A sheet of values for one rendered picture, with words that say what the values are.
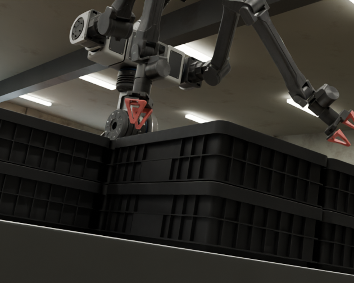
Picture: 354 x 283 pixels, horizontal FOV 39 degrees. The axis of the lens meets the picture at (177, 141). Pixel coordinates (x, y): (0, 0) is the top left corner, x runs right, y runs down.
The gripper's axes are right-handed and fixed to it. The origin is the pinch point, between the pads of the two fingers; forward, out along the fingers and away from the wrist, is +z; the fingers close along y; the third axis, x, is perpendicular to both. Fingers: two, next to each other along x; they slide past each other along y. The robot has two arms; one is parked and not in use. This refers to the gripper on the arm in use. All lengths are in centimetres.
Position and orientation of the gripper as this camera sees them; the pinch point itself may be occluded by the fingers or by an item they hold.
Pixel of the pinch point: (135, 123)
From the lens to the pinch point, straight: 161.0
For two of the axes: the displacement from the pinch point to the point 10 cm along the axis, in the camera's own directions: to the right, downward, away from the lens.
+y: 1.8, 2.5, 9.5
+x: -9.7, -1.0, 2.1
